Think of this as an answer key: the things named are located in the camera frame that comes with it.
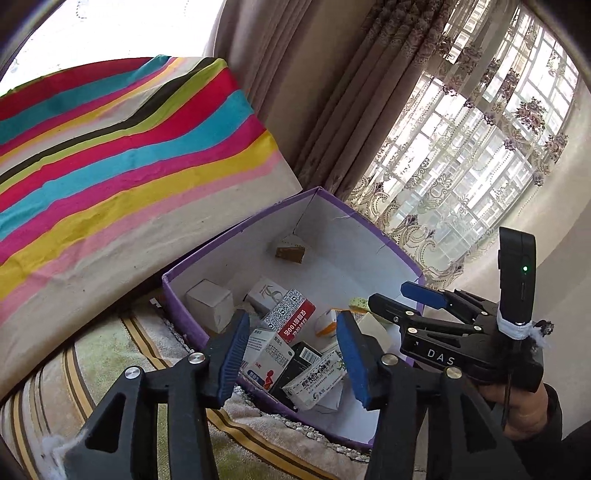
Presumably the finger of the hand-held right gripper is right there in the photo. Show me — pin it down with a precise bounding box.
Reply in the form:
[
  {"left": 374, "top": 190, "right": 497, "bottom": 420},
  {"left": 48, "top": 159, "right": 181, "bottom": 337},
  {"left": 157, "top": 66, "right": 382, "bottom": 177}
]
[
  {"left": 368, "top": 293, "right": 481, "bottom": 335},
  {"left": 401, "top": 281, "right": 499, "bottom": 324}
]

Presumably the person's right hand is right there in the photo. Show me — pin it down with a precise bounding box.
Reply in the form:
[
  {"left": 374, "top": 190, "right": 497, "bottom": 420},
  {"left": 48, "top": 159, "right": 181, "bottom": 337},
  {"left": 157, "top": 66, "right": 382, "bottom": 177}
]
[{"left": 478, "top": 381, "right": 548, "bottom": 439}]

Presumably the brown white sponge wedge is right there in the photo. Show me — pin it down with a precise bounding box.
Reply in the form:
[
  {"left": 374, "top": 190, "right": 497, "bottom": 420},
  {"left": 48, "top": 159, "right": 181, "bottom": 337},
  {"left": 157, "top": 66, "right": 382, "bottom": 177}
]
[{"left": 276, "top": 233, "right": 306, "bottom": 265}]

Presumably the white cotton tuft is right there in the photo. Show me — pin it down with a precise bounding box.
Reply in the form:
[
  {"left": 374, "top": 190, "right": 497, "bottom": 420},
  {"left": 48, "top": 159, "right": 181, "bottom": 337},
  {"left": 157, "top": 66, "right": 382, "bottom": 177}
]
[{"left": 41, "top": 434, "right": 81, "bottom": 476}]

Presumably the colourful striped cloth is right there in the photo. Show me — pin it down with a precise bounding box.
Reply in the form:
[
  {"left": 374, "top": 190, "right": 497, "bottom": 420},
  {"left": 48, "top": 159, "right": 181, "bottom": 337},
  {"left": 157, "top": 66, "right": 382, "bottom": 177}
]
[{"left": 0, "top": 54, "right": 303, "bottom": 398}]

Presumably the black small box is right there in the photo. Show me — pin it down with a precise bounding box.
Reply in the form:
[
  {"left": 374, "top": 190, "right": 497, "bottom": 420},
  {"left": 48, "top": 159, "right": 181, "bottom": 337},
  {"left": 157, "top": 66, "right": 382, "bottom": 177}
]
[{"left": 270, "top": 342, "right": 323, "bottom": 393}]

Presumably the cream rectangular block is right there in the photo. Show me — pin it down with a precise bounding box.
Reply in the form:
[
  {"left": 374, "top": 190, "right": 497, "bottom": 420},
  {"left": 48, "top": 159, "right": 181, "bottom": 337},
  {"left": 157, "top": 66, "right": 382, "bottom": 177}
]
[{"left": 358, "top": 313, "right": 393, "bottom": 352}]

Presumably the white orange small box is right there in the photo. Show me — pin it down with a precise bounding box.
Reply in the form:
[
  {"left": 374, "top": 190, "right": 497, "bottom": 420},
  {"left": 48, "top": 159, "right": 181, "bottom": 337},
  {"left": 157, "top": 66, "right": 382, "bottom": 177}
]
[{"left": 313, "top": 308, "right": 340, "bottom": 340}]

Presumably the person's right forearm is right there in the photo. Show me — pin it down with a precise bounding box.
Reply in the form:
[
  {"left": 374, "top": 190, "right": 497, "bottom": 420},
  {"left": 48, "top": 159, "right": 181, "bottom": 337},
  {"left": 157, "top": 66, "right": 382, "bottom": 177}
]
[{"left": 501, "top": 383, "right": 566, "bottom": 480}]

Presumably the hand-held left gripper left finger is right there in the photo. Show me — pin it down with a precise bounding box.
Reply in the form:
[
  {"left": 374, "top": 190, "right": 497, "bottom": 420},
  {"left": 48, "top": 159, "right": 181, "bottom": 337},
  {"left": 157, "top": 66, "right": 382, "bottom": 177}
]
[{"left": 62, "top": 308, "right": 252, "bottom": 480}]

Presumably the white green medicine box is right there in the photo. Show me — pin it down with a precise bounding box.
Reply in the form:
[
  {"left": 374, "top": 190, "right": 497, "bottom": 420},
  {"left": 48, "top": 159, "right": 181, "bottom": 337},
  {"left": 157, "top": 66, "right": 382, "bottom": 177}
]
[{"left": 281, "top": 351, "right": 347, "bottom": 411}]

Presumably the plain white cube box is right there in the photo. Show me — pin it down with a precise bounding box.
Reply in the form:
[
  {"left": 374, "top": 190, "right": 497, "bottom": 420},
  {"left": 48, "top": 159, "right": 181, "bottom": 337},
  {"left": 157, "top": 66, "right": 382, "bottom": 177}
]
[{"left": 185, "top": 279, "right": 235, "bottom": 334}]

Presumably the white red barcode box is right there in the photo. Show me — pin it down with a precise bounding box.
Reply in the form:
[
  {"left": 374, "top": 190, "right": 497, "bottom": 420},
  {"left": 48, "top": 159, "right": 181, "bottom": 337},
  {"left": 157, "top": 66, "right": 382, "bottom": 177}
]
[{"left": 261, "top": 289, "right": 317, "bottom": 344}]

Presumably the beige green striped towel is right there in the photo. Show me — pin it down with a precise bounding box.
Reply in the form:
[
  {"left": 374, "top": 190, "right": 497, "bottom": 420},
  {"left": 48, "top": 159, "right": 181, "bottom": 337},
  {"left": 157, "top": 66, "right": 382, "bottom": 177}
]
[{"left": 0, "top": 300, "right": 384, "bottom": 480}]

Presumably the white blue medicine box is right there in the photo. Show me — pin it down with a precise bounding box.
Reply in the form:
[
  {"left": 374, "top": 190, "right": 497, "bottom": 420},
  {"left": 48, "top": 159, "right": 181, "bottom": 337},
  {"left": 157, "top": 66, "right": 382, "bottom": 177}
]
[{"left": 240, "top": 328, "right": 295, "bottom": 386}]

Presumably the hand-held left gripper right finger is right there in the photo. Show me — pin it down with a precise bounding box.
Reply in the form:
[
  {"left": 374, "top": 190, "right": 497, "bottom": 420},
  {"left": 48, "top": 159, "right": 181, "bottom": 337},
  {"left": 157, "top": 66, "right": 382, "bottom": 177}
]
[{"left": 335, "top": 311, "right": 532, "bottom": 480}]

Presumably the beige patterned drape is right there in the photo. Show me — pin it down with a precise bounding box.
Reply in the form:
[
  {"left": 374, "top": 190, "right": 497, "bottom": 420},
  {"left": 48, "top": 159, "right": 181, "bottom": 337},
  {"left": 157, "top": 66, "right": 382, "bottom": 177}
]
[
  {"left": 210, "top": 0, "right": 266, "bottom": 104},
  {"left": 286, "top": 0, "right": 444, "bottom": 199}
]

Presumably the purple cardboard box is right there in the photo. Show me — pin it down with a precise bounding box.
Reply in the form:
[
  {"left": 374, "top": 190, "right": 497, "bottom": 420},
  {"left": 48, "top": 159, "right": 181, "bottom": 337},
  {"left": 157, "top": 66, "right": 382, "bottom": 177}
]
[{"left": 161, "top": 186, "right": 426, "bottom": 450}]

